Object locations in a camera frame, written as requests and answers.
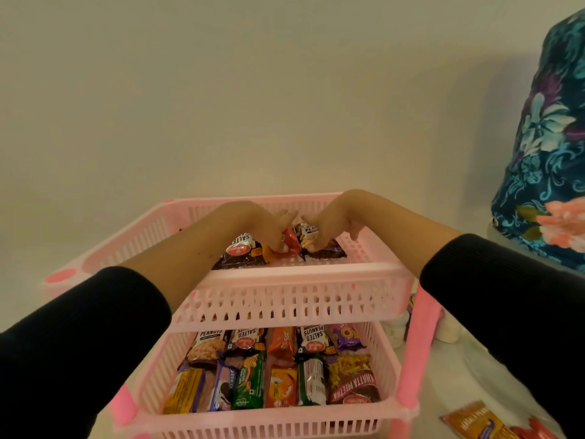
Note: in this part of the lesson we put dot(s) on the person's left hand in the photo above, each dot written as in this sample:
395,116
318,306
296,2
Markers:
263,221

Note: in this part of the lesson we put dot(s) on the person's right hand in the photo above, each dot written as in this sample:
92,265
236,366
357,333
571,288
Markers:
340,214

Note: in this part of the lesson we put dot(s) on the person's right little finger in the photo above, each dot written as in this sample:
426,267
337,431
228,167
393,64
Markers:
355,232

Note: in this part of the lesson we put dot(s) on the person's right thumb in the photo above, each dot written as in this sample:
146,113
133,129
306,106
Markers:
311,220

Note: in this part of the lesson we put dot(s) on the person's left thumb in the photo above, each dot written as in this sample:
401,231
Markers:
287,218

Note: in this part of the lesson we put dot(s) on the small orange snack packet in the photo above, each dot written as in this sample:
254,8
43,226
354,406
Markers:
291,243

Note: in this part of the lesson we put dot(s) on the dark peanut packet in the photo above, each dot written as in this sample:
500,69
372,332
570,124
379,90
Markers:
240,253
313,338
247,340
327,252

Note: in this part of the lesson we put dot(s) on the person's left forearm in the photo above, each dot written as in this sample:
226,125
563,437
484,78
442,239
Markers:
183,265

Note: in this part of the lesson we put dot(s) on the person's right forearm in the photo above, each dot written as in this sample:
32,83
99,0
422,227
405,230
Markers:
411,233

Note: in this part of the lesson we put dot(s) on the pink plastic rack basket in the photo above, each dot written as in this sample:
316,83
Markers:
274,425
292,297

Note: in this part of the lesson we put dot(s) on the purple snack packet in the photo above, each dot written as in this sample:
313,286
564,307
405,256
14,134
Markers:
347,336

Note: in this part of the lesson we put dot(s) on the white plastic bottle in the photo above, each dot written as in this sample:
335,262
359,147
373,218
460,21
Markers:
396,331

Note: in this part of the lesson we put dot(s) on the pink rack pole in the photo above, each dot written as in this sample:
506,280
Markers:
123,406
418,347

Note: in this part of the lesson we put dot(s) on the red and yellow snack packet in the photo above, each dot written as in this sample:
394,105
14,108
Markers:
352,379

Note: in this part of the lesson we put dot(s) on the beige peanut packet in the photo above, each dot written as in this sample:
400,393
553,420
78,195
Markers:
208,349

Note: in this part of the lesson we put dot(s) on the green and white packet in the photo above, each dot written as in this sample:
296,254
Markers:
311,381

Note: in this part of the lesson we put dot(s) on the green biscuit packet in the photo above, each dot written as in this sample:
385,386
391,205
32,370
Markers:
249,381

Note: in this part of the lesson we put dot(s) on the orange biscuit packet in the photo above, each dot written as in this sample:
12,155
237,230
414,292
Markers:
282,386

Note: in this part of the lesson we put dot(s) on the blue cookie packet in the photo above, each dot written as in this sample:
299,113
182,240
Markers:
224,388

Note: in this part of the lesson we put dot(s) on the yellow biscuit packet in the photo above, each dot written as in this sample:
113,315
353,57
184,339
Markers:
183,390

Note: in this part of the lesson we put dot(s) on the floral blue cloth cover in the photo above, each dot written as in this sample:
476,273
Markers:
548,155

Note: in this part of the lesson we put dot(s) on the orange brown snack packet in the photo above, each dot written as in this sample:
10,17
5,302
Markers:
477,422

